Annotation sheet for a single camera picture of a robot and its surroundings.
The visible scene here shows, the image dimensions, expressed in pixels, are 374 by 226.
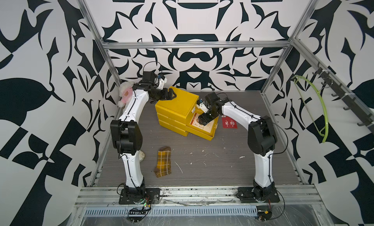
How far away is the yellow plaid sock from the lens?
2.71ft

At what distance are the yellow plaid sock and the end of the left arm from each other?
12.3 inches

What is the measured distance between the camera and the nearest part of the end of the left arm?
2.22 feet
